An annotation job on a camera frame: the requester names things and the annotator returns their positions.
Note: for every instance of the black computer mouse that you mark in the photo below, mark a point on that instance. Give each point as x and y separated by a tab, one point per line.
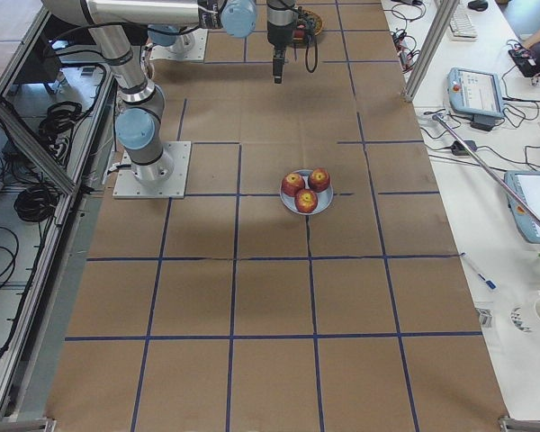
478	5

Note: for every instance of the teach pendant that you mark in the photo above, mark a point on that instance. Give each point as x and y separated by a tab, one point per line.
526	184
475	92

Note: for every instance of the aluminium frame post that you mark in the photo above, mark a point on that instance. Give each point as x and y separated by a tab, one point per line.
435	34

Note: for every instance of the woven wicker basket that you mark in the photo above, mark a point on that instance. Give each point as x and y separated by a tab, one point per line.
308	24

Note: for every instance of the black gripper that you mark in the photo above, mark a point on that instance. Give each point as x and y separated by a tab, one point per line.
277	37

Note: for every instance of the red apple plate front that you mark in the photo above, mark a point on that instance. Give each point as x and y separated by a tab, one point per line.
306	201

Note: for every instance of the white keyboard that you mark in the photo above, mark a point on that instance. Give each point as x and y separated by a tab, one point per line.
461	27

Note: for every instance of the red apple plate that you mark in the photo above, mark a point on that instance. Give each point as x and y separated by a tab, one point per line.
319	180
292	183
306	201

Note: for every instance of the far teach pendant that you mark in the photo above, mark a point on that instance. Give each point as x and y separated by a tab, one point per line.
475	92

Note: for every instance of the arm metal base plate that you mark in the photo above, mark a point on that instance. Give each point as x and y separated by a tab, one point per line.
188	47
165	178

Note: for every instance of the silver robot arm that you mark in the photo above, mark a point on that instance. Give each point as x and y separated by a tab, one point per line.
279	18
137	127

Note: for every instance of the near teach pendant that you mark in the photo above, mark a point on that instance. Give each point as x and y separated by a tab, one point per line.
526	184

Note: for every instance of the red apple plate back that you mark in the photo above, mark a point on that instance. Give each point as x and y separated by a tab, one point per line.
319	180

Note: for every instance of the blue white pen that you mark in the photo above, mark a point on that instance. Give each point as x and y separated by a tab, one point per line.
484	278

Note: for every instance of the metal rod green tip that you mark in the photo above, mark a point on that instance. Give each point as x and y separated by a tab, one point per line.
507	190

